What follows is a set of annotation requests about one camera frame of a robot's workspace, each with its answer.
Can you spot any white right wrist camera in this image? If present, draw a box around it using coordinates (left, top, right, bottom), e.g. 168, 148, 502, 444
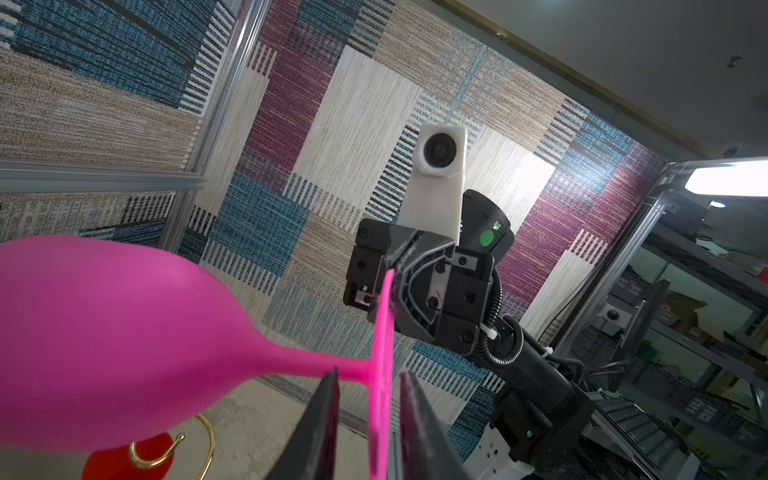
397, 124, 468, 241

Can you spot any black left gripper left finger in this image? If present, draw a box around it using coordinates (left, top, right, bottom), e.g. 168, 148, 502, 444
266, 369, 340, 480

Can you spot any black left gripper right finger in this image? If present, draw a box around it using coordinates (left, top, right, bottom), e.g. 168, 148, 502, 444
399, 371, 470, 480

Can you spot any magenta plastic wine glass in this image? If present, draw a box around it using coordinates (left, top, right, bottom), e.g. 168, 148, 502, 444
1, 235, 394, 479

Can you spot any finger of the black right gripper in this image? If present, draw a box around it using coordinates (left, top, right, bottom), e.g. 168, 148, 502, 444
356, 218, 414, 276
392, 230, 456, 327

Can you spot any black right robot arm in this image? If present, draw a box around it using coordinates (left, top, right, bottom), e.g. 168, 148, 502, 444
344, 190, 595, 479

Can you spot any black corrugated right cable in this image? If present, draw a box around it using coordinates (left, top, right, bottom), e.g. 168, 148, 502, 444
473, 272, 526, 369

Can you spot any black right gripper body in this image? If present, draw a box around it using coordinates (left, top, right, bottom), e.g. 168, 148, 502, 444
343, 219, 494, 350

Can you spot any gold wire glass rack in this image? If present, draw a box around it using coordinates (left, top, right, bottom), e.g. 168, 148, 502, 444
128, 414, 217, 480

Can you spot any red plastic wine glass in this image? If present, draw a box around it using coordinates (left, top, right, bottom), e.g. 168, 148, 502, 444
81, 433, 174, 480

